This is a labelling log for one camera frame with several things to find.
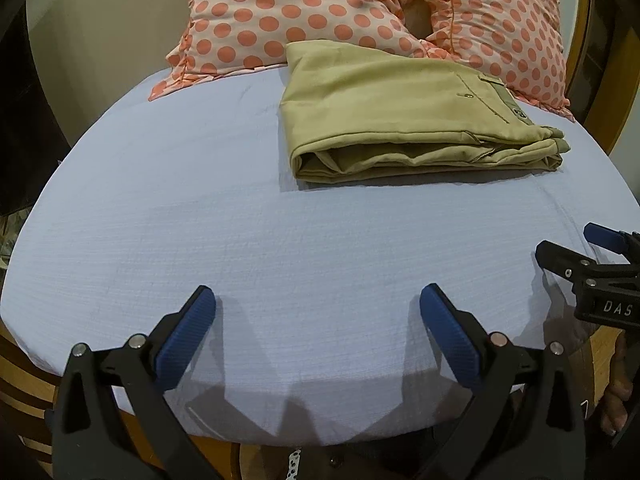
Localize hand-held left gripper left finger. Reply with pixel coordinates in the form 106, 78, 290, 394
44, 285, 236, 480

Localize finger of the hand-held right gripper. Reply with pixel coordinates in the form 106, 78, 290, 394
583, 222, 640, 257
535, 240, 608, 293

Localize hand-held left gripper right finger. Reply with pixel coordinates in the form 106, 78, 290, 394
419, 283, 592, 480

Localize khaki pants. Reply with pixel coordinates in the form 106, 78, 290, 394
280, 39, 571, 184

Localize person's right hand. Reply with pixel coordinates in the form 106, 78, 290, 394
596, 331, 635, 437

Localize ruffled orange polka dot pillow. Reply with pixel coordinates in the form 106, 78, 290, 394
402, 0, 576, 122

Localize dark cabinet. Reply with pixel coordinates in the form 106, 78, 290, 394
0, 7, 77, 217

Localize large orange polka dot pillow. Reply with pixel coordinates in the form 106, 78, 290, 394
148, 0, 437, 102

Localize wooden bed frame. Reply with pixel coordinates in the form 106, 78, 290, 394
0, 0, 635, 480

